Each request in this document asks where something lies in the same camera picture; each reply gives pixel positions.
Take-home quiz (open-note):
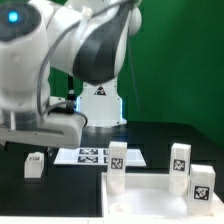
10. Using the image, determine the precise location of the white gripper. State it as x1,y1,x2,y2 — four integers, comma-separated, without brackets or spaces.
0,113,87,149

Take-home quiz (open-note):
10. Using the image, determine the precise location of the white square table top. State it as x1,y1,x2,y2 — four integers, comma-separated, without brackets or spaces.
101,173,224,223

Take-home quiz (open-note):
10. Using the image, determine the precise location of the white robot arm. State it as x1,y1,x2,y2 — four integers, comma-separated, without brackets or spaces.
0,0,142,148

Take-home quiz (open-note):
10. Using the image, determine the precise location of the white marker sheet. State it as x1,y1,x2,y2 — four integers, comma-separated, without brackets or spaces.
54,147,146,167

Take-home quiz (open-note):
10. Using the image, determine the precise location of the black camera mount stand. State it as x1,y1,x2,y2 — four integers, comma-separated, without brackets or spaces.
67,76,76,101

